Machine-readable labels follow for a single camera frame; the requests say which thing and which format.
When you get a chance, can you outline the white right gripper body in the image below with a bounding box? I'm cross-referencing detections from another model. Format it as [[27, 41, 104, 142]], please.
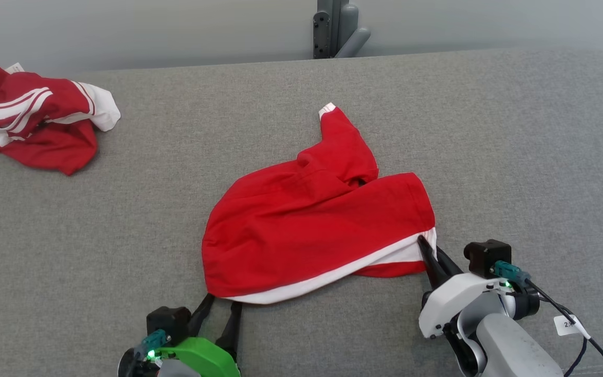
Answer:
[[419, 272, 517, 339]]

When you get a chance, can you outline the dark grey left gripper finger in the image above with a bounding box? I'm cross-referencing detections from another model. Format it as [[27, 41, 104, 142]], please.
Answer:
[[190, 293, 216, 337], [216, 301, 243, 360]]

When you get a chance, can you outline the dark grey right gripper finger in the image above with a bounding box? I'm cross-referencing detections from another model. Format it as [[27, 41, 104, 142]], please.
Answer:
[[417, 236, 450, 290], [435, 245, 464, 278]]

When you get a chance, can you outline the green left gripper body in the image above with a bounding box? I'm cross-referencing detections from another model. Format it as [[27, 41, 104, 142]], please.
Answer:
[[154, 336, 242, 377]]

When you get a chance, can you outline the red garment with white hem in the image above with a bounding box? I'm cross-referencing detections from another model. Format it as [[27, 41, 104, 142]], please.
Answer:
[[202, 103, 438, 305]]

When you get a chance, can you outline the red striped jersey number 23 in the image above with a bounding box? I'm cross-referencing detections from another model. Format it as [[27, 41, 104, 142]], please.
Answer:
[[0, 62, 122, 176]]

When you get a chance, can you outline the teal cable connector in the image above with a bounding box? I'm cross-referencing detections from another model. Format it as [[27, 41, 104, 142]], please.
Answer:
[[492, 260, 533, 289], [142, 329, 169, 362]]

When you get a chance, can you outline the thin black cable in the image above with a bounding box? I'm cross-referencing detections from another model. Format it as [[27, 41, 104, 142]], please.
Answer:
[[524, 280, 603, 377]]

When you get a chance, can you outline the white cable tag label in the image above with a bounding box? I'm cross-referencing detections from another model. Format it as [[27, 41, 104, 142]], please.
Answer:
[[553, 314, 591, 339]]

